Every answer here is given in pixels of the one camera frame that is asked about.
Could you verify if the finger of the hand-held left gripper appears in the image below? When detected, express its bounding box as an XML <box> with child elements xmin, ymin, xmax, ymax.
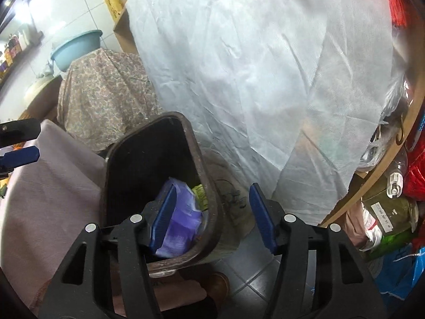
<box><xmin>0</xmin><ymin>146</ymin><xmax>40</xmax><ymax>173</ymax></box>
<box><xmin>0</xmin><ymin>118</ymin><xmax>41</xmax><ymax>147</ymax></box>

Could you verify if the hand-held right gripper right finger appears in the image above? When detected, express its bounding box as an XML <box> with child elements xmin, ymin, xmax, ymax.
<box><xmin>249</xmin><ymin>183</ymin><xmax>387</xmax><ymax>319</ymax></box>

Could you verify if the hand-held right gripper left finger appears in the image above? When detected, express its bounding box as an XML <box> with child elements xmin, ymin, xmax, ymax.
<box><xmin>38</xmin><ymin>183</ymin><xmax>178</xmax><ymax>319</ymax></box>

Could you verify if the purple plastic bag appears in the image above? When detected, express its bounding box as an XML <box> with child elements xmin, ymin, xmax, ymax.
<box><xmin>154</xmin><ymin>178</ymin><xmax>204</xmax><ymax>259</ymax></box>

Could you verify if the yellow snack wrapper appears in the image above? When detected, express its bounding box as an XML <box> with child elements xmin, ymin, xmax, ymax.
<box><xmin>192</xmin><ymin>184</ymin><xmax>210</xmax><ymax>211</ymax></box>

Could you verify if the brown trash bin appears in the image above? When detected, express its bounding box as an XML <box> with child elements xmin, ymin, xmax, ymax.
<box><xmin>101</xmin><ymin>111</ymin><xmax>240</xmax><ymax>278</ymax></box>

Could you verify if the pink tablecloth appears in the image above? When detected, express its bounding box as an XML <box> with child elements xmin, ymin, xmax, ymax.
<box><xmin>0</xmin><ymin>120</ymin><xmax>110</xmax><ymax>309</ymax></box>

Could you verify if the grey rag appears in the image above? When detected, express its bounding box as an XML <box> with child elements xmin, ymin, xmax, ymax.
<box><xmin>36</xmin><ymin>60</ymin><xmax>55</xmax><ymax>78</ymax></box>

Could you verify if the brown shoe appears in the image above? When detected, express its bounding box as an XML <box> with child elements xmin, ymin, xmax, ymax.
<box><xmin>206</xmin><ymin>272</ymin><xmax>231</xmax><ymax>306</ymax></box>

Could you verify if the person's leg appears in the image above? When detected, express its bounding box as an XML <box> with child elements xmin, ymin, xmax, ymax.
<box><xmin>111</xmin><ymin>262</ymin><xmax>210</xmax><ymax>319</ymax></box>

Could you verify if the row of condiment bottles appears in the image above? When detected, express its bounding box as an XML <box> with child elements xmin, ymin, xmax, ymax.
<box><xmin>0</xmin><ymin>23</ymin><xmax>44</xmax><ymax>77</ymax></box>

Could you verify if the floral cloth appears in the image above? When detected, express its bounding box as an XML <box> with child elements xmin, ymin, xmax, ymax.
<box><xmin>57</xmin><ymin>48</ymin><xmax>167</xmax><ymax>153</ymax></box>

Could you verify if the blue plastic basin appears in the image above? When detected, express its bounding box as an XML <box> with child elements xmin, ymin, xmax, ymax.
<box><xmin>50</xmin><ymin>30</ymin><xmax>103</xmax><ymax>72</ymax></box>

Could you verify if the green cardboard box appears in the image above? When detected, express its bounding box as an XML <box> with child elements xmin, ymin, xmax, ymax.
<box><xmin>362</xmin><ymin>196</ymin><xmax>419</xmax><ymax>236</ymax></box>

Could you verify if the round wooden shelf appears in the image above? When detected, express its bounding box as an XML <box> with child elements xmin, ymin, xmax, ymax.
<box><xmin>319</xmin><ymin>83</ymin><xmax>425</xmax><ymax>228</ymax></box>

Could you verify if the white spray bottle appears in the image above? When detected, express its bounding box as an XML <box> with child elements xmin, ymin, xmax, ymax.
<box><xmin>387</xmin><ymin>153</ymin><xmax>407</xmax><ymax>198</ymax></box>

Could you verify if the wooden cabinet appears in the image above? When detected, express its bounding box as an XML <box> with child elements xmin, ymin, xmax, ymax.
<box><xmin>113</xmin><ymin>2</ymin><xmax>140</xmax><ymax>55</ymax></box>

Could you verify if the white sheet cloth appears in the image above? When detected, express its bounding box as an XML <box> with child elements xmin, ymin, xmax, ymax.
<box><xmin>126</xmin><ymin>0</ymin><xmax>404</xmax><ymax>226</ymax></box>

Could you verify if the blue plastic bag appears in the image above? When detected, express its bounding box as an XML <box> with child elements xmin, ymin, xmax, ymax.
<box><xmin>375</xmin><ymin>246</ymin><xmax>425</xmax><ymax>306</ymax></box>

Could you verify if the brass hook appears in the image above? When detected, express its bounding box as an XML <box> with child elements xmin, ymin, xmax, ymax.
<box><xmin>395</xmin><ymin>113</ymin><xmax>410</xmax><ymax>147</ymax></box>

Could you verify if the red plastic bag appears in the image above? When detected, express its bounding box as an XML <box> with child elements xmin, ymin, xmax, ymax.
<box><xmin>403</xmin><ymin>146</ymin><xmax>425</xmax><ymax>202</ymax></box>

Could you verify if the yellow film roll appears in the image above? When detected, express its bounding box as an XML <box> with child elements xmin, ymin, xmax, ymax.
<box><xmin>100</xmin><ymin>0</ymin><xmax>126</xmax><ymax>20</ymax></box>

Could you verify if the clear plastic bag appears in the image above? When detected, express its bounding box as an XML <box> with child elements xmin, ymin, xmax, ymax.
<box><xmin>360</xmin><ymin>73</ymin><xmax>415</xmax><ymax>170</ymax></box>

